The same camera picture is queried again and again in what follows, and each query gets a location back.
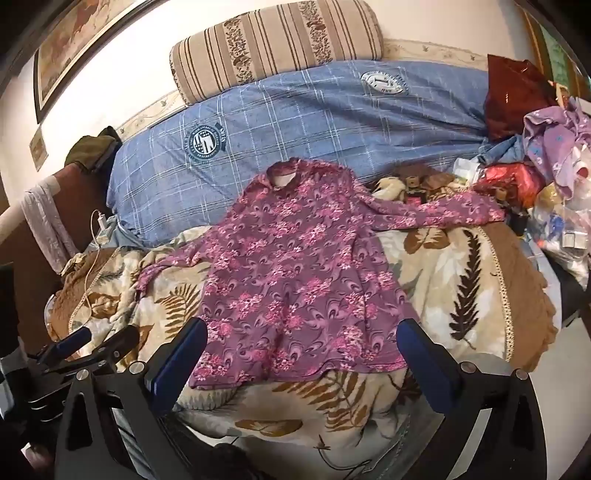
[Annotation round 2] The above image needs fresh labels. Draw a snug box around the blue denim cloth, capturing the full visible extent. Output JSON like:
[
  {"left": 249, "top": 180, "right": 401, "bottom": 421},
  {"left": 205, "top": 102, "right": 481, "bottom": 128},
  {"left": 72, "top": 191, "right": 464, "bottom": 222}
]
[{"left": 485, "top": 138, "right": 527, "bottom": 164}]

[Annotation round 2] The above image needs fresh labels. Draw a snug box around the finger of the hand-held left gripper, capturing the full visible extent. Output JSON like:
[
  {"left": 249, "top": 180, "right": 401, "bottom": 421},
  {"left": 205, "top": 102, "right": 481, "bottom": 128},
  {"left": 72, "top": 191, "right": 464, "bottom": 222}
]
[
  {"left": 34, "top": 327, "right": 93, "bottom": 370},
  {"left": 46, "top": 324, "right": 140, "bottom": 377}
]

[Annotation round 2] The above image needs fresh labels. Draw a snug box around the dark red bag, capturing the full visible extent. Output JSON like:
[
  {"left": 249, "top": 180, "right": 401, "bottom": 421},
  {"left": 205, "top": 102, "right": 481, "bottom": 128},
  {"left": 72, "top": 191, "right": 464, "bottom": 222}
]
[{"left": 484, "top": 54, "right": 557, "bottom": 141}]

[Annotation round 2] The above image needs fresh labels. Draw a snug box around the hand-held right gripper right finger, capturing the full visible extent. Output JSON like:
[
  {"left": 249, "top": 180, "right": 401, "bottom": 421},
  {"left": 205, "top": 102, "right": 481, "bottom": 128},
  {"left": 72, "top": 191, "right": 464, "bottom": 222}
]
[{"left": 396, "top": 318, "right": 549, "bottom": 480}]

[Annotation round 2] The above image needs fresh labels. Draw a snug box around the clear plastic bag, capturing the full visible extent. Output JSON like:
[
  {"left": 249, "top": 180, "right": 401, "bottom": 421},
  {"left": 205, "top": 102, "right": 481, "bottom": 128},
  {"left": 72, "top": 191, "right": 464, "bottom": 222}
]
[{"left": 526, "top": 185, "right": 591, "bottom": 287}]

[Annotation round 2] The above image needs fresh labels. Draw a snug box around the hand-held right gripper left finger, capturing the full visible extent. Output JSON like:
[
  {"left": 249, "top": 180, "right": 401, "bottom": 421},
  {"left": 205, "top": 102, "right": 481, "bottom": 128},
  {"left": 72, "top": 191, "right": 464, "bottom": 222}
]
[{"left": 54, "top": 318, "right": 208, "bottom": 480}]

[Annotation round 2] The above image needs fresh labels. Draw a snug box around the leaf print blanket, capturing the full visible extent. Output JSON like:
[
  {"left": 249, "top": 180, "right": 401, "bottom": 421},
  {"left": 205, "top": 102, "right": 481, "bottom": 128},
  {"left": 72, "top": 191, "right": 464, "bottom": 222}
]
[{"left": 46, "top": 217, "right": 559, "bottom": 480}]

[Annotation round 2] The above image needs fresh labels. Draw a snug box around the green wall poster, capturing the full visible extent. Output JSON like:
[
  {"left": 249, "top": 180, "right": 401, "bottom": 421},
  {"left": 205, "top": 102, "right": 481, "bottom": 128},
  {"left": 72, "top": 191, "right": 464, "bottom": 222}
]
[{"left": 522, "top": 9, "right": 585, "bottom": 93}]

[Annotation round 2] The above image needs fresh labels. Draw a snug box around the pale lilac cloth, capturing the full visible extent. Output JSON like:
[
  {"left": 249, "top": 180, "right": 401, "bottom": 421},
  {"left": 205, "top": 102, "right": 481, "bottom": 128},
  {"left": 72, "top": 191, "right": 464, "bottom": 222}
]
[{"left": 25, "top": 178, "right": 81, "bottom": 275}]

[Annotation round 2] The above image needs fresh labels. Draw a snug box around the purple floral shirt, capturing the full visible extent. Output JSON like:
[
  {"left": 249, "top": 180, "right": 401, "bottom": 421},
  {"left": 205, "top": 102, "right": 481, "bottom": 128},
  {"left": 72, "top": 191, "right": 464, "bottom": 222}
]
[{"left": 134, "top": 158, "right": 506, "bottom": 391}]

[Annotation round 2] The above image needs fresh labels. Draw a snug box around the brown and cream cloth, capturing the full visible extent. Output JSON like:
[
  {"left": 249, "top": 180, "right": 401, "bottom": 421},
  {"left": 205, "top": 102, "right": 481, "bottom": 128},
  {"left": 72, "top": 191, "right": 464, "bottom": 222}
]
[{"left": 374, "top": 164, "right": 462, "bottom": 204}]

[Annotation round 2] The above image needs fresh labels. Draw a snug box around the framed wall picture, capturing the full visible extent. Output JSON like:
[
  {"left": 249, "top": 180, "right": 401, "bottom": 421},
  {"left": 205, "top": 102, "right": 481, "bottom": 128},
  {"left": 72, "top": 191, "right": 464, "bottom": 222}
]
[{"left": 33, "top": 0, "right": 153, "bottom": 124}]

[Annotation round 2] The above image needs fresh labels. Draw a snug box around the red packet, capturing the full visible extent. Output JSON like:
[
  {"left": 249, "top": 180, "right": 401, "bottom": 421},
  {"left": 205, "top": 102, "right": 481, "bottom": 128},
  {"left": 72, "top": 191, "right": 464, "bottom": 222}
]
[{"left": 475, "top": 164, "right": 546, "bottom": 197}]

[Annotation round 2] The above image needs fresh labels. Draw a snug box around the small wall sticker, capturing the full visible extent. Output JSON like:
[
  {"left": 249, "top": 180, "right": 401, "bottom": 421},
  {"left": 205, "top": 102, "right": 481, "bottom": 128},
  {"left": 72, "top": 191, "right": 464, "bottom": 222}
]
[{"left": 28, "top": 127, "right": 51, "bottom": 168}]

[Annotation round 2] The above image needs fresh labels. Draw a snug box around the beige striped pillow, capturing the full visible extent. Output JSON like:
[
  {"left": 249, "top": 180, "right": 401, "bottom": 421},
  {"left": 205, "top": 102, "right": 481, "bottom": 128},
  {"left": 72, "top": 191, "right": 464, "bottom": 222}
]
[{"left": 170, "top": 0, "right": 385, "bottom": 106}]

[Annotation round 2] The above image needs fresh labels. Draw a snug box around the olive green cloth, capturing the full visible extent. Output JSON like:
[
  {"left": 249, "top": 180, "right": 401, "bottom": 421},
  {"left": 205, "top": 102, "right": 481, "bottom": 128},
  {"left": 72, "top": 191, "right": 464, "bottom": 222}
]
[{"left": 65, "top": 126, "right": 122, "bottom": 174}]

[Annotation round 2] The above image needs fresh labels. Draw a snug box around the purple clothes pile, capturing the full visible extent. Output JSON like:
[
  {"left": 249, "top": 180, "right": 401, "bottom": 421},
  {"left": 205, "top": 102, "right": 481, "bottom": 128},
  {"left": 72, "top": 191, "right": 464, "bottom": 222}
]
[{"left": 523, "top": 99, "right": 591, "bottom": 199}]

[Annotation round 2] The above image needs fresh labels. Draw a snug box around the white charger with cable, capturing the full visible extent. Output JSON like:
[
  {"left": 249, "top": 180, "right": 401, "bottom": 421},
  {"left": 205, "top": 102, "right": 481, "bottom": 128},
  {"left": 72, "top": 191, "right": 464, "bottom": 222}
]
[{"left": 69, "top": 210, "right": 116, "bottom": 333}]

